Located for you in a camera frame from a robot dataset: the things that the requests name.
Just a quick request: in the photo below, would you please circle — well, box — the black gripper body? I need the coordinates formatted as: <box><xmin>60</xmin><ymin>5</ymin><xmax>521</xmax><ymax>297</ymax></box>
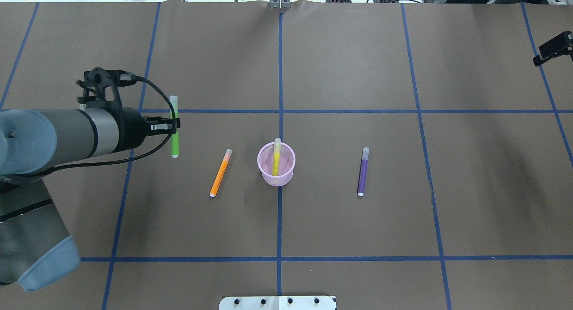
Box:
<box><xmin>117</xmin><ymin>107</ymin><xmax>150</xmax><ymax>150</ymax></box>

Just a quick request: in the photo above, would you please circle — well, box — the green highlighter pen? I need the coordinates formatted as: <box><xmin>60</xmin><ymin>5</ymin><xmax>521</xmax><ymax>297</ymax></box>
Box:
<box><xmin>169</xmin><ymin>95</ymin><xmax>180</xmax><ymax>158</ymax></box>

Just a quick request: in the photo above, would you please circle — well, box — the orange highlighter pen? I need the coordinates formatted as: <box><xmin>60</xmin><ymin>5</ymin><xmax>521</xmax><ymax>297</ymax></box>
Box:
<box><xmin>209</xmin><ymin>149</ymin><xmax>233</xmax><ymax>198</ymax></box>

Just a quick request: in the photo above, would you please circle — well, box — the yellow highlighter pen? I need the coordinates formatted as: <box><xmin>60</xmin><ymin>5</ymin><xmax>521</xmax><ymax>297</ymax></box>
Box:
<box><xmin>272</xmin><ymin>138</ymin><xmax>282</xmax><ymax>176</ymax></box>

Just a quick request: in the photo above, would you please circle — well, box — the purple highlighter pen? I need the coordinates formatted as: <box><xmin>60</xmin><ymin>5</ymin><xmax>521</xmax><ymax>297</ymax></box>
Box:
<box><xmin>357</xmin><ymin>147</ymin><xmax>370</xmax><ymax>197</ymax></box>

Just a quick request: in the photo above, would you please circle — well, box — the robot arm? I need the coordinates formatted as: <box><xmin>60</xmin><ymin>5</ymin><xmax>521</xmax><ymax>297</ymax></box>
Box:
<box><xmin>0</xmin><ymin>108</ymin><xmax>180</xmax><ymax>292</ymax></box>

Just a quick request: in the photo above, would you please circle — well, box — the pink mesh pen holder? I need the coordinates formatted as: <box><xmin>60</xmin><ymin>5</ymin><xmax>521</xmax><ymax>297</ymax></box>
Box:
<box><xmin>257</xmin><ymin>142</ymin><xmax>296</xmax><ymax>187</ymax></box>

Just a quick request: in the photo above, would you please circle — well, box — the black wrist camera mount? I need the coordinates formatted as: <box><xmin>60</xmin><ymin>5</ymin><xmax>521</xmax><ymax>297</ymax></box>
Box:
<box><xmin>76</xmin><ymin>67</ymin><xmax>137</xmax><ymax>111</ymax></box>

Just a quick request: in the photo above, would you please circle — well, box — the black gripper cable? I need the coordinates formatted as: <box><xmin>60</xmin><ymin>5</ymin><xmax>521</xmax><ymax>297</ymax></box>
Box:
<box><xmin>45</xmin><ymin>76</ymin><xmax>178</xmax><ymax>173</ymax></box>

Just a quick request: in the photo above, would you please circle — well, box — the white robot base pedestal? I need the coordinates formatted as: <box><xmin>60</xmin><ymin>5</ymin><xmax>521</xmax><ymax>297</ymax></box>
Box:
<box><xmin>218</xmin><ymin>295</ymin><xmax>338</xmax><ymax>310</ymax></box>

